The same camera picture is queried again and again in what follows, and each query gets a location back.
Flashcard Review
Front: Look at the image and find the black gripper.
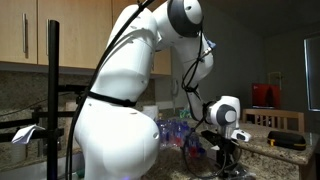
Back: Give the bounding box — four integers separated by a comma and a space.
215, 136, 242, 177

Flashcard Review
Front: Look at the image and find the black zip case yellow zipper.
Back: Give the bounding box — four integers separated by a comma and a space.
267, 130, 307, 151

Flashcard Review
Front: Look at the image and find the bottle with red liquid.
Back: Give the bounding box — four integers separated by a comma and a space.
187, 129, 205, 158

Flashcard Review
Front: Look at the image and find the small blue cap bottle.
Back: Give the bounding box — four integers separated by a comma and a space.
170, 119, 183, 148
157, 118, 172, 148
180, 120, 192, 151

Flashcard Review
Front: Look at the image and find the wooden slat back chair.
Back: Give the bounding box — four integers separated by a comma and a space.
242, 108, 305, 133

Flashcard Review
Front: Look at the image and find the green patterned tissue box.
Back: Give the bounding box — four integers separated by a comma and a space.
179, 108, 193, 120

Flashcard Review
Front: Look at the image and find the red box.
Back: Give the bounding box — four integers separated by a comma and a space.
251, 83, 282, 109

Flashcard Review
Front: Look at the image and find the white paper towel roll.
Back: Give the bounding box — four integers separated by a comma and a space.
142, 105, 159, 121

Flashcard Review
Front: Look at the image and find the folded white paper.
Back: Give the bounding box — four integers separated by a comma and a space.
11, 124, 46, 145

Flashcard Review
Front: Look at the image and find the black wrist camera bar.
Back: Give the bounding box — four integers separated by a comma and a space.
200, 129, 222, 147

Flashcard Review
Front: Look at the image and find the white wall phone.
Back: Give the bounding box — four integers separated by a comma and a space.
171, 78, 179, 98

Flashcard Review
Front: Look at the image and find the black camera stand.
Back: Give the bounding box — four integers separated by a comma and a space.
0, 19, 88, 180

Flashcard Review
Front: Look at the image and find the silver cabinet handle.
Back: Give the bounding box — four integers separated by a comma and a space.
21, 12, 28, 54
45, 18, 50, 56

